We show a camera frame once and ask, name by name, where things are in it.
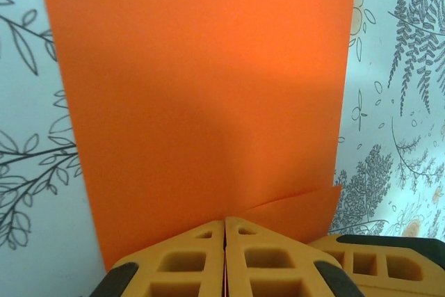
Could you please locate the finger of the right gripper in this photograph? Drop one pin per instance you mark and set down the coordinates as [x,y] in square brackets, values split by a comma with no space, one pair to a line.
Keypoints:
[400,269]

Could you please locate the floral printed tablecloth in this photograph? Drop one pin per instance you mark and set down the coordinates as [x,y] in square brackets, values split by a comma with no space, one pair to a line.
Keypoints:
[400,102]

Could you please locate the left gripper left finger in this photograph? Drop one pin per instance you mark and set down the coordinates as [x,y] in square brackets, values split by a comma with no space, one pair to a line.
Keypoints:
[174,269]

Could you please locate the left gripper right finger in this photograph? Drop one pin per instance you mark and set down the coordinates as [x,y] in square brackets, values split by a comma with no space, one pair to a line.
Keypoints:
[278,269]

